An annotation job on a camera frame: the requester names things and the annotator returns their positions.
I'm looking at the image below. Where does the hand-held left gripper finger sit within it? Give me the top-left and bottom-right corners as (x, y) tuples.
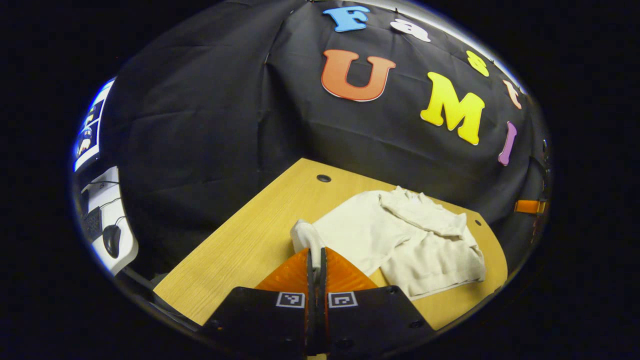
(199, 247), (317, 360)
(316, 246), (436, 358)

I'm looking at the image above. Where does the cream sweatshirt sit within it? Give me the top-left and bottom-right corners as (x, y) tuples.
(290, 186), (487, 301)

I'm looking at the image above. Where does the black backdrop cloth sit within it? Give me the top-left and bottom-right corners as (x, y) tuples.
(102, 0), (551, 281)

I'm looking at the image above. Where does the black computer mouse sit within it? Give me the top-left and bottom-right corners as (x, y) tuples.
(102, 224), (122, 259)

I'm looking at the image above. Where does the white desk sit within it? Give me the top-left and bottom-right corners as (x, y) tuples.
(80, 166), (140, 276)

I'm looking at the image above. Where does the black computer keyboard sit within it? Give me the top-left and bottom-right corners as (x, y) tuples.
(82, 207), (104, 244)

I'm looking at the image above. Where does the computer monitor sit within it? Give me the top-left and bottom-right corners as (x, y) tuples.
(73, 78), (117, 174)

